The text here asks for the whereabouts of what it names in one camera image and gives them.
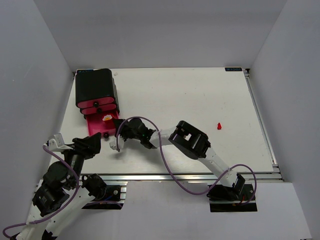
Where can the red flower printed lego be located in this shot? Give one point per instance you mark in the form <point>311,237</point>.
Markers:
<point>107,119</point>

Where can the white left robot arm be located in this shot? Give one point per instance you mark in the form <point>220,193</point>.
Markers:
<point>63,192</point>

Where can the aluminium table rail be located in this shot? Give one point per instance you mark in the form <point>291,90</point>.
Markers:
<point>181,177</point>

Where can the pink bottom drawer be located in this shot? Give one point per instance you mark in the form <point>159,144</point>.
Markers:
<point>95,123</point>

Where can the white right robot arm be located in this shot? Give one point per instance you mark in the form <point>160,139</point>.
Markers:
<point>193,143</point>

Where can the red lego near arm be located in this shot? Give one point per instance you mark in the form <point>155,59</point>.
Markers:
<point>219,126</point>

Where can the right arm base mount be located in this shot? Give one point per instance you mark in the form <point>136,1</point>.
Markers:
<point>222,200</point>

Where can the black drawer cabinet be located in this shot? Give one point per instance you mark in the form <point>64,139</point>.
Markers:
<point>94,84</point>

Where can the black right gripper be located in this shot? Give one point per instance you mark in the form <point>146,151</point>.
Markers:
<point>126,130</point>

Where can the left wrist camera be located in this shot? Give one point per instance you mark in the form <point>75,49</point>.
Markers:
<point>55,143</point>

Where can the pink drawer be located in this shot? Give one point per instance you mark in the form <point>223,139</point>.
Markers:
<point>95,102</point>
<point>99,109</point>
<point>95,123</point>

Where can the pink top drawer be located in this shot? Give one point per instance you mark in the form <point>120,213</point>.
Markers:
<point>95,102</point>

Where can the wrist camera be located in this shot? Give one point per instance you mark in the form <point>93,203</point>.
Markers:
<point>117,144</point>
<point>55,143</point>

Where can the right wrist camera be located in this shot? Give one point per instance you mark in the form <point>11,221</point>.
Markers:
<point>117,144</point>

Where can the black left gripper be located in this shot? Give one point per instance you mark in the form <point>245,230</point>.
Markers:
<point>83,145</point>

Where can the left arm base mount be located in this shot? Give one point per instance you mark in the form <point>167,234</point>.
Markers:
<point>108,196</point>

